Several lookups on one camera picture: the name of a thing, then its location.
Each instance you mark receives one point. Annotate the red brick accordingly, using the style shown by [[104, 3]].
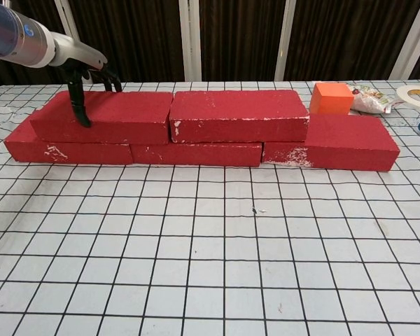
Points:
[[126, 115], [91, 154], [196, 155], [238, 108], [350, 140]]

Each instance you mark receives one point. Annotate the white tape roll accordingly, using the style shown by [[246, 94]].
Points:
[[400, 94]]

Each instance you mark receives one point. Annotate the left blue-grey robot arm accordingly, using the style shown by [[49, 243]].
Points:
[[7, 31]]

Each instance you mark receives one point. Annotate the orange foam cube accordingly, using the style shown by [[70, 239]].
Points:
[[330, 99]]

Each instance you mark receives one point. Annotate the white printed snack bag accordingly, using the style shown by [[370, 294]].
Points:
[[367, 101]]

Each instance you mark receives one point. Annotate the white black grid tablecloth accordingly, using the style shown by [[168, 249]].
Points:
[[210, 280]]

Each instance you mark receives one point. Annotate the white screen frame post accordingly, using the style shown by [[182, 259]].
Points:
[[64, 17], [407, 52], [286, 38], [185, 38]]

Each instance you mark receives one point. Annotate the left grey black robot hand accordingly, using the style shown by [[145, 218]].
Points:
[[77, 52]]

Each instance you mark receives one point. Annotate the dark brown curtain backdrop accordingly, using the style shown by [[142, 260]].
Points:
[[136, 38]]

